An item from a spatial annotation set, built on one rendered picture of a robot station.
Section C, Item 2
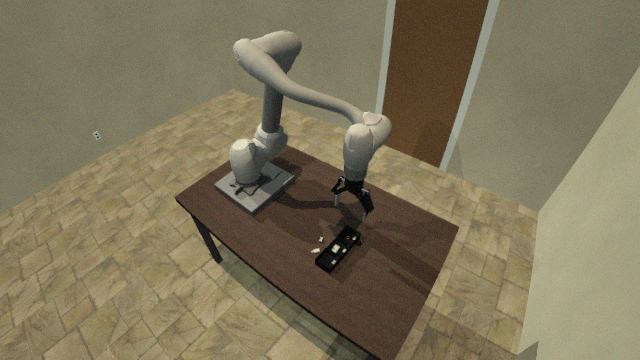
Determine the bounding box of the black rack of bins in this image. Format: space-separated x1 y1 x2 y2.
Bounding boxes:
315 225 361 274

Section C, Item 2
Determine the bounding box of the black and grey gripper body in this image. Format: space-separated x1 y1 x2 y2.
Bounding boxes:
344 177 364 195

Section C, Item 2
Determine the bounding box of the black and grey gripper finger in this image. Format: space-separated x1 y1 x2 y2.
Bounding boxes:
331 176 350 206
352 188 374 221

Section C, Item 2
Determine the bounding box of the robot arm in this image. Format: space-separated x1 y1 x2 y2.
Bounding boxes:
229 31 391 196

